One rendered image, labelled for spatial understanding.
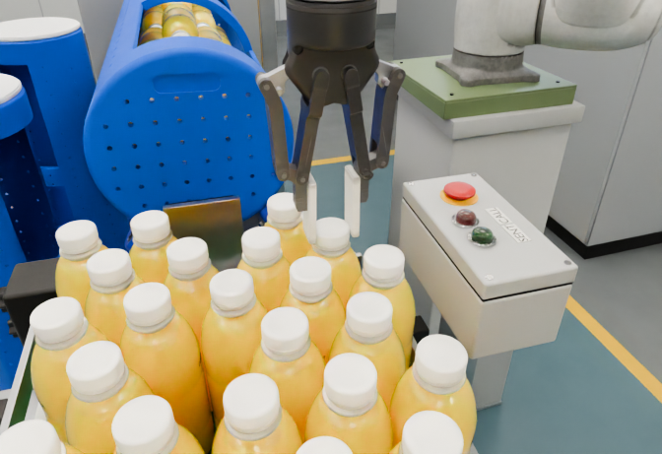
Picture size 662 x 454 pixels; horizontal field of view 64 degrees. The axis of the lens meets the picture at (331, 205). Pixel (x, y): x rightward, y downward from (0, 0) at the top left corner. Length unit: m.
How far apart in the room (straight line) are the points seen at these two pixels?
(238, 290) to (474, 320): 0.23
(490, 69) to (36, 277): 0.93
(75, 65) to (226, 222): 1.20
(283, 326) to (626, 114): 1.95
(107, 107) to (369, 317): 0.45
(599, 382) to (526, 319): 1.48
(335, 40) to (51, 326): 0.32
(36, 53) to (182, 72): 1.12
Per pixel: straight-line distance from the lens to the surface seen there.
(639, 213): 2.61
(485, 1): 1.18
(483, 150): 1.19
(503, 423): 1.82
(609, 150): 2.31
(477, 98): 1.13
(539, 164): 1.30
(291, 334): 0.43
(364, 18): 0.44
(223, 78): 0.72
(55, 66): 1.82
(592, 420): 1.92
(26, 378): 0.66
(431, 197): 0.62
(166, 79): 0.72
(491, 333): 0.55
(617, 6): 1.14
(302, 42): 0.44
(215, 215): 0.72
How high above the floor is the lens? 1.41
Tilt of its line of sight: 32 degrees down
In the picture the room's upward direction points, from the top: straight up
